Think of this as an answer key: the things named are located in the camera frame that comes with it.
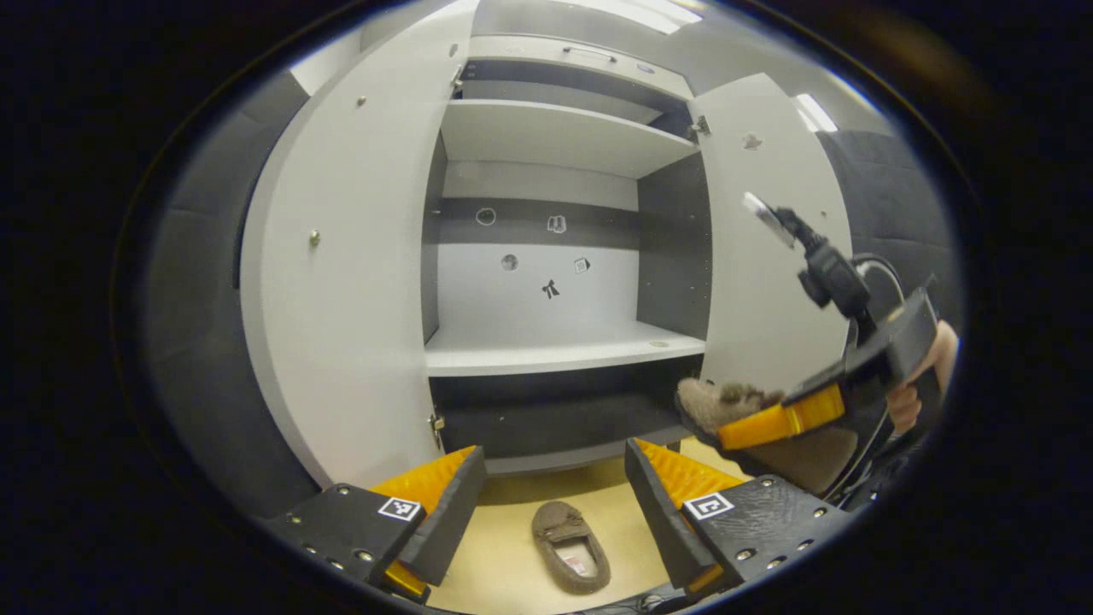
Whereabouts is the black backdrop cloth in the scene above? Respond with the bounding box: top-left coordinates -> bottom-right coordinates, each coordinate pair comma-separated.
141,73 -> 321,518
815,128 -> 961,330

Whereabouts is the white cabinet drawer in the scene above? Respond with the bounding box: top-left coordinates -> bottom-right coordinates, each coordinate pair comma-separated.
468,34 -> 694,102

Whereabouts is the white shoe cabinet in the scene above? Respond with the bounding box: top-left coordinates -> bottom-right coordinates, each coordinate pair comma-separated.
421,34 -> 714,475

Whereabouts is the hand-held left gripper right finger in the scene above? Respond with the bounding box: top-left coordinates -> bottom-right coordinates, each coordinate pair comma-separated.
625,437 -> 855,599

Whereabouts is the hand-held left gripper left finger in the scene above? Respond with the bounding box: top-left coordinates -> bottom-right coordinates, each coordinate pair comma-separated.
260,444 -> 488,603

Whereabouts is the large ceiling light panel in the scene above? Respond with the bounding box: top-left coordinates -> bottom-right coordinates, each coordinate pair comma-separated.
546,0 -> 705,35

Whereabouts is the white cabinet door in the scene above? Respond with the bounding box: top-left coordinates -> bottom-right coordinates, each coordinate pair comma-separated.
239,0 -> 479,489
690,73 -> 855,395

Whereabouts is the brown fluffy shoe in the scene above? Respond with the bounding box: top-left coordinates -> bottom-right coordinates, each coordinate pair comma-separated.
676,378 -> 859,496
531,501 -> 612,596

